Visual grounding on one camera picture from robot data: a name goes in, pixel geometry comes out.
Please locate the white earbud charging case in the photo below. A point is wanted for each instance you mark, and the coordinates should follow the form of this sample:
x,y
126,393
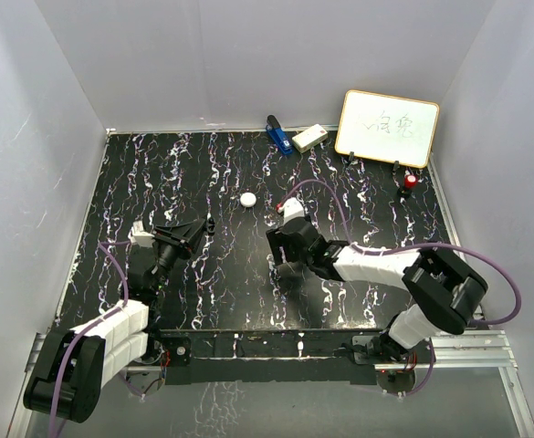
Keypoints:
x,y
248,200

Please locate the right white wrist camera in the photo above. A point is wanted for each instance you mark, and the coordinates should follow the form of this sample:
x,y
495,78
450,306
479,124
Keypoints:
x,y
290,209

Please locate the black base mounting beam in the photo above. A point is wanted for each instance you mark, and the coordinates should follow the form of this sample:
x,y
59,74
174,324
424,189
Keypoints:
x,y
183,357

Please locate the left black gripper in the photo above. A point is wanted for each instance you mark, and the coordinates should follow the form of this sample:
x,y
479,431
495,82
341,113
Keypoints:
x,y
184,232

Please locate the blue stapler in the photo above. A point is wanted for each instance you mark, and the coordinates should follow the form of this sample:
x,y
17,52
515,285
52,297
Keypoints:
x,y
277,135

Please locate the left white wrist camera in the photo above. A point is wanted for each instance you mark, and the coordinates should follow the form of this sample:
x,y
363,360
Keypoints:
x,y
138,236

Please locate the white staple box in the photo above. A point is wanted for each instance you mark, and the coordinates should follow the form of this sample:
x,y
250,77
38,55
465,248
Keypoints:
x,y
307,139

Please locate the small whiteboard yellow frame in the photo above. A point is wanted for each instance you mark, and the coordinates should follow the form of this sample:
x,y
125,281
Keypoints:
x,y
387,128

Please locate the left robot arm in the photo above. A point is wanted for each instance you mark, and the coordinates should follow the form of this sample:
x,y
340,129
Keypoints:
x,y
73,365

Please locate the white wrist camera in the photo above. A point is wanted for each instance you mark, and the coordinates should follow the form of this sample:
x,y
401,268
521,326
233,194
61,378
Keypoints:
x,y
290,209
138,236

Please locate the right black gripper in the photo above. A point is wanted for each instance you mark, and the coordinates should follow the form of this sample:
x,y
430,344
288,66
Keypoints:
x,y
277,241

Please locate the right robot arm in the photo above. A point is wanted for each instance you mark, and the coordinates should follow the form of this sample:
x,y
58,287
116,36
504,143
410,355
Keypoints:
x,y
445,289

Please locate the aluminium rail frame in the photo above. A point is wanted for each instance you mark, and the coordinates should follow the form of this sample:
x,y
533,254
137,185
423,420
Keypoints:
x,y
471,391

